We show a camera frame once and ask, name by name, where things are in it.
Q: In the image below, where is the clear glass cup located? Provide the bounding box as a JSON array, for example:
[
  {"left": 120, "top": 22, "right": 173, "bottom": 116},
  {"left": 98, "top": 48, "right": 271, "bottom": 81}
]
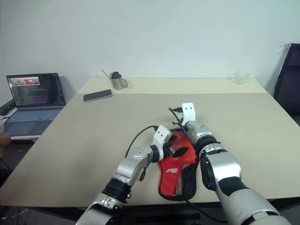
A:
[{"left": 232, "top": 68, "right": 250, "bottom": 85}]

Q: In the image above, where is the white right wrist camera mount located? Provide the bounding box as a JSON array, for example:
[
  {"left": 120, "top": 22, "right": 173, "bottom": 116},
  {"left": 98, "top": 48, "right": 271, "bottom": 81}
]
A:
[{"left": 181, "top": 102, "right": 197, "bottom": 125}]

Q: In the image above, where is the steel cup with handle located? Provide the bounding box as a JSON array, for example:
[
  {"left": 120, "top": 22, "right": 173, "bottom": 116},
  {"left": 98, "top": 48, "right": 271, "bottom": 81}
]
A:
[{"left": 110, "top": 73, "right": 129, "bottom": 90}]

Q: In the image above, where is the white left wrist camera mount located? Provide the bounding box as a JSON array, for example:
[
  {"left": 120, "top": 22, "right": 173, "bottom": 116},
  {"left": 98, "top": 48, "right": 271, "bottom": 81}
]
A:
[{"left": 150, "top": 125, "right": 173, "bottom": 161}]

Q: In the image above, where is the open grey laptop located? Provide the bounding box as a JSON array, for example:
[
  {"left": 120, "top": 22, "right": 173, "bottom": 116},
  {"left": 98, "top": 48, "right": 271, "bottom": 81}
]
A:
[{"left": 4, "top": 72, "right": 67, "bottom": 139}]

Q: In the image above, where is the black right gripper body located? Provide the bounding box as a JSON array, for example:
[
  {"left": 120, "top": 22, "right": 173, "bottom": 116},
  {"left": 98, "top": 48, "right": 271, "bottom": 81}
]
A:
[{"left": 170, "top": 119, "right": 188, "bottom": 134}]

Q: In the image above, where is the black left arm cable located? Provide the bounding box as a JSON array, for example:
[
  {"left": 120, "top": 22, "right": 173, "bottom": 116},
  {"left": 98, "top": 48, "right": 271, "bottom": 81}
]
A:
[{"left": 125, "top": 125, "right": 160, "bottom": 182}]

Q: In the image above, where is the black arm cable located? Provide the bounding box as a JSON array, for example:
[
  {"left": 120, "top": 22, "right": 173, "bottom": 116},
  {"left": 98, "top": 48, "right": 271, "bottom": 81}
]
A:
[
  {"left": 125, "top": 125, "right": 160, "bottom": 182},
  {"left": 168, "top": 106, "right": 227, "bottom": 223}
]

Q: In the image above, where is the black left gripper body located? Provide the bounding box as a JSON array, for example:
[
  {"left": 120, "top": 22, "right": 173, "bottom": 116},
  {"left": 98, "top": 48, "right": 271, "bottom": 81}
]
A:
[{"left": 161, "top": 140, "right": 176, "bottom": 160}]

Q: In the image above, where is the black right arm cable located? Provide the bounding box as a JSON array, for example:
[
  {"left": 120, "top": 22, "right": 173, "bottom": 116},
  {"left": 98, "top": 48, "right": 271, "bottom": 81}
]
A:
[{"left": 168, "top": 106, "right": 227, "bottom": 223}]

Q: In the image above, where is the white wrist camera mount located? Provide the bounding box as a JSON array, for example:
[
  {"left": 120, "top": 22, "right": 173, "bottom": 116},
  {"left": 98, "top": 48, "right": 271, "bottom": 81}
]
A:
[
  {"left": 181, "top": 102, "right": 197, "bottom": 125},
  {"left": 150, "top": 125, "right": 173, "bottom": 161}
]

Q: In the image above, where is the red black paddle case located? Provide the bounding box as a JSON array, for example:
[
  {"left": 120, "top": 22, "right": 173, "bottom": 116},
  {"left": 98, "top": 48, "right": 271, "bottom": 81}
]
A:
[{"left": 157, "top": 129, "right": 198, "bottom": 202}]

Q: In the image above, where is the black smartphone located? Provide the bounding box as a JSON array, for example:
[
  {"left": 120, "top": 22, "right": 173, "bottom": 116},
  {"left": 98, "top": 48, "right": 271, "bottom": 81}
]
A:
[{"left": 82, "top": 89, "right": 113, "bottom": 103}]

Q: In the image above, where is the small black box device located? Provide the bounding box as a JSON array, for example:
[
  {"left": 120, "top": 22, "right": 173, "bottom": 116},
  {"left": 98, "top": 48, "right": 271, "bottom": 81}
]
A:
[{"left": 0, "top": 99, "right": 15, "bottom": 116}]

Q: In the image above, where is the black office chair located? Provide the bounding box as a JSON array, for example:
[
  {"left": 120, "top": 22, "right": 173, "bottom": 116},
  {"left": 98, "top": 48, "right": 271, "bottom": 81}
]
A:
[{"left": 272, "top": 43, "right": 300, "bottom": 125}]

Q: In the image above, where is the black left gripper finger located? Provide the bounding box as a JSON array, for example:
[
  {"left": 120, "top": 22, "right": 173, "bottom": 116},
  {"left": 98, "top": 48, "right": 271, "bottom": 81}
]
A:
[{"left": 172, "top": 147, "right": 189, "bottom": 158}]

